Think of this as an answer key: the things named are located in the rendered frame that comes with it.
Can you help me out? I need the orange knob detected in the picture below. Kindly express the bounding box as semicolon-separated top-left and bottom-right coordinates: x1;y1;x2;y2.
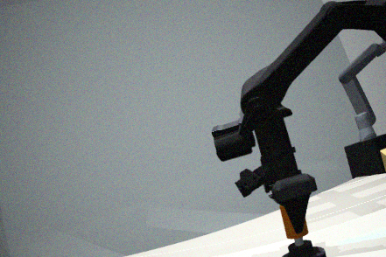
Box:
279;205;309;240

